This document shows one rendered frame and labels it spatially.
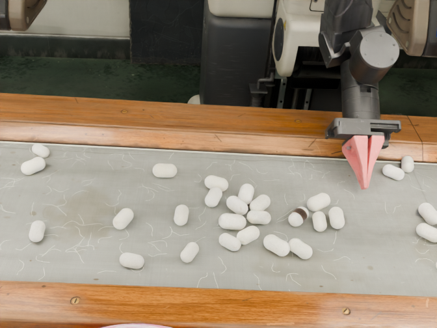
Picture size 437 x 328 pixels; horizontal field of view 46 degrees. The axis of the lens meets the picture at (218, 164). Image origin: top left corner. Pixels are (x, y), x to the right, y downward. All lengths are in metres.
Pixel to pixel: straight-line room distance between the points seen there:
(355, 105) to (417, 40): 0.32
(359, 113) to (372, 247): 0.20
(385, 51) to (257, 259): 0.34
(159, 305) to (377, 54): 0.45
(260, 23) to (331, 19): 0.71
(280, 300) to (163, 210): 0.23
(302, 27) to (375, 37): 0.46
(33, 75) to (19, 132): 1.83
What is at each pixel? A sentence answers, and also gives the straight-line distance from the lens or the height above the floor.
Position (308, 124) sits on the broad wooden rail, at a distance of 0.92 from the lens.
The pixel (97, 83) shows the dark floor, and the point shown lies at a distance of 2.61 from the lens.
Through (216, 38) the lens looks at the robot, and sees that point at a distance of 1.54.
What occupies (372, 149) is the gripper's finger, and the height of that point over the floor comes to 0.81.
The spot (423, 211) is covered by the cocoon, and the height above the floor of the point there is 0.76.
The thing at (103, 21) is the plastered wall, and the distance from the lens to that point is 2.78.
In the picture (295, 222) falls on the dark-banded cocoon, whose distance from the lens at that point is 0.73.
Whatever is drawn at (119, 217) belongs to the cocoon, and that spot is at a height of 0.76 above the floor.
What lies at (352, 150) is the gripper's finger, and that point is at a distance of 0.83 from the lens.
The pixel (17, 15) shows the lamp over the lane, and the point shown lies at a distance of 0.51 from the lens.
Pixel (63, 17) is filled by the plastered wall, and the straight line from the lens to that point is 2.80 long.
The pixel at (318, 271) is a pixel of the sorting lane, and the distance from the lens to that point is 0.69.
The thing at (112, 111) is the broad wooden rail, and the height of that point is 0.76.
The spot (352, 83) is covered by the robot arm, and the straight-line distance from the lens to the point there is 0.84.
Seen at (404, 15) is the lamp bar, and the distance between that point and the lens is 0.55.
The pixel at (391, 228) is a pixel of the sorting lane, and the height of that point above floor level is 0.74.
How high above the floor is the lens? 1.24
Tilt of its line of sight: 37 degrees down
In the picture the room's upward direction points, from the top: 5 degrees clockwise
